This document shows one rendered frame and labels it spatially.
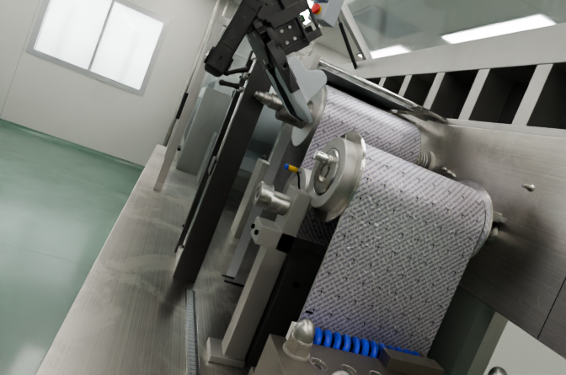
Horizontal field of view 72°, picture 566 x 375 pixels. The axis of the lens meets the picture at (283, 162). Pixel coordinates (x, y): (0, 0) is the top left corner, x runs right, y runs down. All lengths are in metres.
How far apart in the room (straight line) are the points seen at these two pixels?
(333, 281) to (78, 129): 5.81
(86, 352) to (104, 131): 5.61
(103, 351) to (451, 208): 0.55
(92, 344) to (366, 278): 0.41
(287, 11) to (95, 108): 5.72
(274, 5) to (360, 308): 0.45
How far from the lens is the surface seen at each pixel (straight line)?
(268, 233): 0.62
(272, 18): 0.54
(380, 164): 0.59
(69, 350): 0.66
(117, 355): 0.67
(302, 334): 0.53
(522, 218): 0.76
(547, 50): 0.90
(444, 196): 0.65
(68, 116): 6.27
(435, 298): 0.70
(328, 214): 0.60
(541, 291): 0.72
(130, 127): 6.13
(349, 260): 0.59
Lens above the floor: 1.28
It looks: 4 degrees down
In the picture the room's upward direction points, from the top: 22 degrees clockwise
